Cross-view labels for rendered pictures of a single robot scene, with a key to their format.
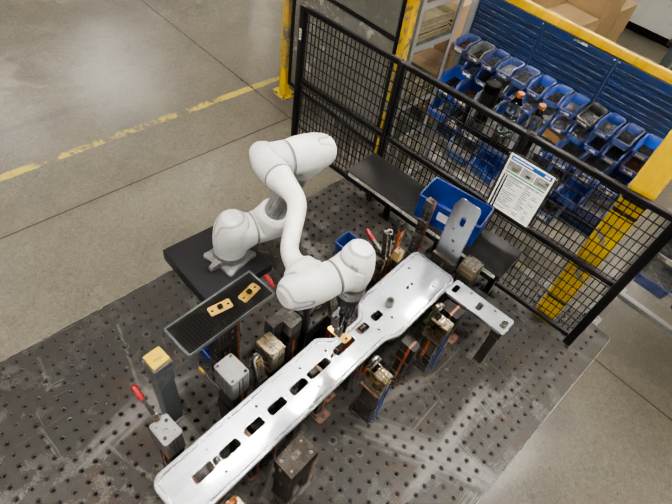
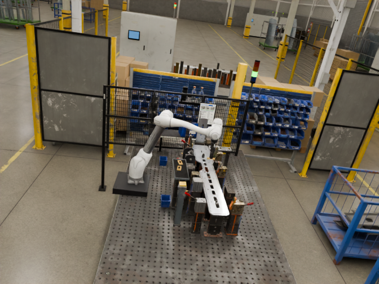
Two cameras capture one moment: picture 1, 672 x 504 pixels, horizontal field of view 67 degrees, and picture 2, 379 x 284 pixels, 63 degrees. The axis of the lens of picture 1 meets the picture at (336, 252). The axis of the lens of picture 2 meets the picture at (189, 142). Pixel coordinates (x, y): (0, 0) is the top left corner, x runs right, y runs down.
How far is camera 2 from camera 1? 236 cm
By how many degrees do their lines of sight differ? 42
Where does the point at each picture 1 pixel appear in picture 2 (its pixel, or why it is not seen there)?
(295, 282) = (215, 130)
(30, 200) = not seen: outside the picture
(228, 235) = (141, 164)
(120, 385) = (151, 227)
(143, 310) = (128, 208)
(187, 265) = (127, 187)
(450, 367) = not seen: hidden behind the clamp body
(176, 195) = (40, 203)
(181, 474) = (214, 208)
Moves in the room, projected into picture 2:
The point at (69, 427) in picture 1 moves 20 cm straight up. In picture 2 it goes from (154, 244) to (155, 226)
